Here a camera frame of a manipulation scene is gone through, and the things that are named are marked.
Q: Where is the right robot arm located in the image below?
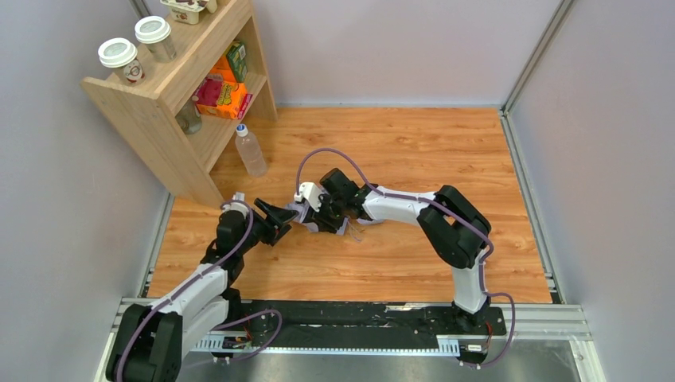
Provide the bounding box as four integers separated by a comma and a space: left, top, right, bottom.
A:
293, 168, 491, 314

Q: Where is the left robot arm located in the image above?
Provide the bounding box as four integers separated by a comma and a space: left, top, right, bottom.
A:
104, 199, 299, 381

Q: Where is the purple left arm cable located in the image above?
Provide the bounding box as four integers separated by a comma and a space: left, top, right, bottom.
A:
113, 199, 283, 382

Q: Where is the yogurt cup pack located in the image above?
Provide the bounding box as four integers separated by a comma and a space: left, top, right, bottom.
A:
160, 0, 219, 25

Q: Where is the rear white-lidded paper cup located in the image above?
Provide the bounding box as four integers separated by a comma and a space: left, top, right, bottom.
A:
135, 16, 177, 63

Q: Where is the white-lidded paper cup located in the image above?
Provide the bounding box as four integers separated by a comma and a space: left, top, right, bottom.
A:
135, 16, 177, 63
97, 37, 145, 85

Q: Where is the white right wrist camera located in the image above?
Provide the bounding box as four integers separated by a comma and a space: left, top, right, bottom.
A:
294, 182, 323, 212

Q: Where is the lavender folding umbrella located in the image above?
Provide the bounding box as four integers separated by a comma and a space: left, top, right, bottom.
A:
285, 202, 384, 242

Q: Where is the orange snack box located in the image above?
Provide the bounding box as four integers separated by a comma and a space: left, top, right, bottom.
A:
192, 79, 252, 119

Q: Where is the green drink carton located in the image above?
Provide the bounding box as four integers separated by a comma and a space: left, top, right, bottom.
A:
213, 40, 248, 83

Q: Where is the wooden shelf unit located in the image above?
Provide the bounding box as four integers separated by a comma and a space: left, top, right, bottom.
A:
80, 0, 278, 207

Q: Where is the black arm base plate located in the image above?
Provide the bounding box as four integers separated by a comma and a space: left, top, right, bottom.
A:
228, 300, 509, 350

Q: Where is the front white-lidded paper cup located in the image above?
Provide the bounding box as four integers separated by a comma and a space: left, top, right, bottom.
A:
97, 37, 145, 85

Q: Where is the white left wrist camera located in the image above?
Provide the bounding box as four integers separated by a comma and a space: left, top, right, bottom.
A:
220, 192, 252, 216

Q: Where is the clear plastic water bottle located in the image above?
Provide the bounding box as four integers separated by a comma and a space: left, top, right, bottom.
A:
235, 123, 267, 177

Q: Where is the glass jar on shelf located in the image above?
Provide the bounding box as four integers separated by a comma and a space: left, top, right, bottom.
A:
175, 97, 202, 135

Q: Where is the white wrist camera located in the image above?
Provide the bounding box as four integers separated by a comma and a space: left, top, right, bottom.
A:
220, 192, 252, 216
294, 182, 323, 212

